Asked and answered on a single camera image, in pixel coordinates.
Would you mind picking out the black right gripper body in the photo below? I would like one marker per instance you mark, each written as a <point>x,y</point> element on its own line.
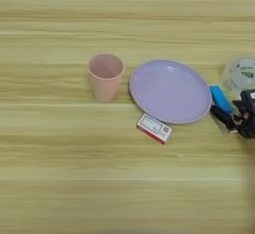
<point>247,121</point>

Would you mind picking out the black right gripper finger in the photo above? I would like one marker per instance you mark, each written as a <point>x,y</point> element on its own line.
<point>239,104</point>
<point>225,118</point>

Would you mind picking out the clear tape roll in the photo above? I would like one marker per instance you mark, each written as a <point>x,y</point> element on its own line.
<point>240,73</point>

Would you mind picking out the pink plastic cup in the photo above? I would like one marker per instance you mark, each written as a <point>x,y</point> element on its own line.
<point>106,75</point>

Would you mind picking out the blue eraser block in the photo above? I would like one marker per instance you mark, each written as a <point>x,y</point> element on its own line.
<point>220,98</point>

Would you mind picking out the purple round plate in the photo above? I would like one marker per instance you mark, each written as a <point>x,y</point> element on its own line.
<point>169,92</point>

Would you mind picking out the red and white small box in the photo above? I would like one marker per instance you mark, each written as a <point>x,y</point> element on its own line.
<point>153,128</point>

